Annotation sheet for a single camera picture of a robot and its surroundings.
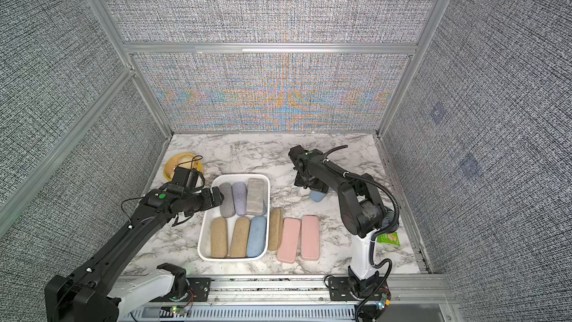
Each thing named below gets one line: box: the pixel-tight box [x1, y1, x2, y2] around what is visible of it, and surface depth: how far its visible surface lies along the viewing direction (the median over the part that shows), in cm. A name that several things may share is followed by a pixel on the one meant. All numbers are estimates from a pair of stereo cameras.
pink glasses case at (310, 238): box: [300, 214, 320, 261], surface depth 85 cm
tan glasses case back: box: [229, 216, 251, 259], surface depth 83 cm
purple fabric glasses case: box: [231, 181, 248, 217], surface depth 92 cm
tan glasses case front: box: [268, 207, 284, 251], surface depth 83 cm
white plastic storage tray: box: [197, 173, 271, 263], surface depth 84 cm
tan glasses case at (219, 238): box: [210, 216, 228, 259], surface depth 83 cm
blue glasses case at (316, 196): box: [309, 190, 327, 202], surface depth 96 cm
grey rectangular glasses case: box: [246, 177, 267, 217], surface depth 91 cm
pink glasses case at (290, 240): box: [277, 217, 301, 264], surface depth 83 cm
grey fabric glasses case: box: [218, 181, 237, 219], surface depth 91 cm
